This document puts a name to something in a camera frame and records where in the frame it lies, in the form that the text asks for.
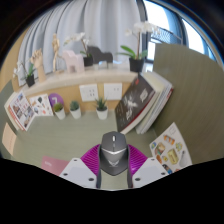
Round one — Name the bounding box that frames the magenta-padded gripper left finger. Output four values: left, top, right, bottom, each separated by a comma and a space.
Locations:
59, 143, 102, 190

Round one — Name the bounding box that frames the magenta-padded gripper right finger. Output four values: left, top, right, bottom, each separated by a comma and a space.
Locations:
127, 144, 170, 189

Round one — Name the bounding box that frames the dark grey computer mouse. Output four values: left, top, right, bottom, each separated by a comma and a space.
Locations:
98, 131, 130, 177

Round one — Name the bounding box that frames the large white sticker sheet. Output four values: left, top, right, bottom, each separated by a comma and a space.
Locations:
148, 121, 193, 175

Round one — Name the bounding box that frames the small green succulent white pot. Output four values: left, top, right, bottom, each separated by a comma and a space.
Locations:
69, 100, 82, 120

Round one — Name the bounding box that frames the small round succulent white pot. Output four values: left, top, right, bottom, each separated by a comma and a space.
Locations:
52, 102, 67, 121

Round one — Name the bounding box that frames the spiky succulent white pot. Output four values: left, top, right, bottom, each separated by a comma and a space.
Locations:
94, 96, 110, 121

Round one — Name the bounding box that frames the black hardcover book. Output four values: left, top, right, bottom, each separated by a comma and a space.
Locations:
114, 73, 156, 134

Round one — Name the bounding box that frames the beige paper card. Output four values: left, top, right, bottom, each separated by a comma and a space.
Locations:
1, 122, 18, 157

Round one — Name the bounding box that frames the small white sticker card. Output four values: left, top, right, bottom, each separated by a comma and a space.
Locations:
29, 93, 54, 118

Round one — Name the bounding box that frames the purple round sign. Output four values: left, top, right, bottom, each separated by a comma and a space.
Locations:
48, 92, 64, 109

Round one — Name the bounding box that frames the red photo cover magazine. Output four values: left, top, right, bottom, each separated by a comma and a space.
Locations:
7, 91, 36, 132

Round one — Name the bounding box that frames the large green desk partition panel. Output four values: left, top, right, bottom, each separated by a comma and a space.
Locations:
146, 42, 224, 166

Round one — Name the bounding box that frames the small white orchid black pot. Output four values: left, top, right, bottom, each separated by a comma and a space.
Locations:
13, 59, 37, 88

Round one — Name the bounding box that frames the small green desk partition panel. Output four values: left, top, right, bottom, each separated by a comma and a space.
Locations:
0, 78, 14, 159

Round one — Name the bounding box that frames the large white orchid black pot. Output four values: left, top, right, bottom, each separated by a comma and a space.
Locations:
116, 20, 160, 73

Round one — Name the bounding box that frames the pink horse figure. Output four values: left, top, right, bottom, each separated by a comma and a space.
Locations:
61, 49, 86, 74

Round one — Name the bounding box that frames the white orchid behind horse figures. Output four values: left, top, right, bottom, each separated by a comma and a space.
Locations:
63, 32, 95, 68

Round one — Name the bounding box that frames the wooden hand model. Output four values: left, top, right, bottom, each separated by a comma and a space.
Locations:
29, 48, 47, 84

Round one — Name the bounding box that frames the black horse figure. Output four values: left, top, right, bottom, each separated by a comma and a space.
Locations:
87, 45, 114, 65

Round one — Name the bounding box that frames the wooden artist mannequin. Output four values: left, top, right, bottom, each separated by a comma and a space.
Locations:
50, 33, 63, 73

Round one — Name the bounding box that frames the grey curtain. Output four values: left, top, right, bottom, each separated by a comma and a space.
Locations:
16, 0, 148, 88

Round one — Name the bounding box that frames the window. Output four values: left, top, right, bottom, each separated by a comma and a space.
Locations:
143, 0, 221, 73

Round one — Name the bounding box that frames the white wall socket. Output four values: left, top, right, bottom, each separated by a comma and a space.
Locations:
103, 82, 123, 101
79, 83, 100, 102

